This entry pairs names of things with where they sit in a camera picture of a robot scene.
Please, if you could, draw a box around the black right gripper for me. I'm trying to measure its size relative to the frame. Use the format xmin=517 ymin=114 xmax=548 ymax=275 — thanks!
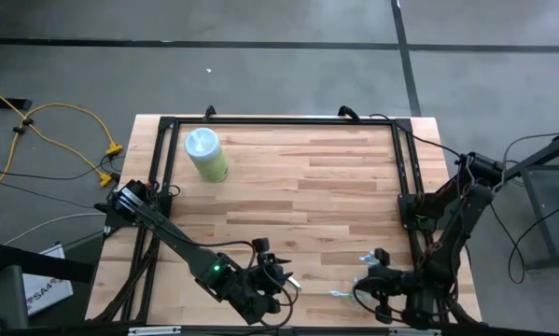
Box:
xmin=353 ymin=248 xmax=424 ymax=325

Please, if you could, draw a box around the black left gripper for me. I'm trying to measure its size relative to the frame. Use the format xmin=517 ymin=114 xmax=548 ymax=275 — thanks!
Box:
xmin=221 ymin=237 xmax=294 ymax=327

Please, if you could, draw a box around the clear plastic bag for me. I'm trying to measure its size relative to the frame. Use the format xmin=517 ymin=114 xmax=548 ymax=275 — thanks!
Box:
xmin=358 ymin=250 xmax=379 ymax=268

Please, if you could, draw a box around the green disinfecting wipes canister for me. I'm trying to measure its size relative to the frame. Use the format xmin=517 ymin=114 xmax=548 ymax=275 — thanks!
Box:
xmin=184 ymin=126 xmax=231 ymax=184

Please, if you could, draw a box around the black metal side table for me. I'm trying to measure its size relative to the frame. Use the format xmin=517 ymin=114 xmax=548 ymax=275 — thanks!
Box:
xmin=493 ymin=128 xmax=559 ymax=273

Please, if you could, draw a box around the white printed box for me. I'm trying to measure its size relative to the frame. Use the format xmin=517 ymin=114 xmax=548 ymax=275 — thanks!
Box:
xmin=21 ymin=243 xmax=75 ymax=317

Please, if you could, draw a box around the dark equipment stand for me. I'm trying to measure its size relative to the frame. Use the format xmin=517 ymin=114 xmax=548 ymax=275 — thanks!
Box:
xmin=0 ymin=144 xmax=96 ymax=333

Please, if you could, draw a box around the black floor bar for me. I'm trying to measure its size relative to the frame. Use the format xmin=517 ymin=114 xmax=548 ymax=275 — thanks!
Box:
xmin=0 ymin=96 xmax=34 ymax=112

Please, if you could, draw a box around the looped black floor cable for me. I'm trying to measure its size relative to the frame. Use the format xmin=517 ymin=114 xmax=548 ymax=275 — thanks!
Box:
xmin=486 ymin=132 xmax=559 ymax=286

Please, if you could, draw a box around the black aluminium table frame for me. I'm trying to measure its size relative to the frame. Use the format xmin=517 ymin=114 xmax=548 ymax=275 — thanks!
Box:
xmin=85 ymin=114 xmax=484 ymax=328

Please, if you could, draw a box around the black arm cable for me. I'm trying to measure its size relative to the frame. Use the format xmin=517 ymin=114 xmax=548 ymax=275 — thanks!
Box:
xmin=370 ymin=113 xmax=467 ymax=162

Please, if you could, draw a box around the yellow extension cable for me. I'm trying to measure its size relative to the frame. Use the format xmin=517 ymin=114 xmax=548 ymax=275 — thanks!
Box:
xmin=0 ymin=81 xmax=124 ymax=193

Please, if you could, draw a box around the white floor cable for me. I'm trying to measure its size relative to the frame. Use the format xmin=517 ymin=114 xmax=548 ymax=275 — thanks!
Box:
xmin=2 ymin=212 xmax=108 ymax=247

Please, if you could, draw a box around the thin black floor cable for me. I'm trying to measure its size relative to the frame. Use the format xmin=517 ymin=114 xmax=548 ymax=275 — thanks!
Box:
xmin=0 ymin=165 xmax=121 ymax=211

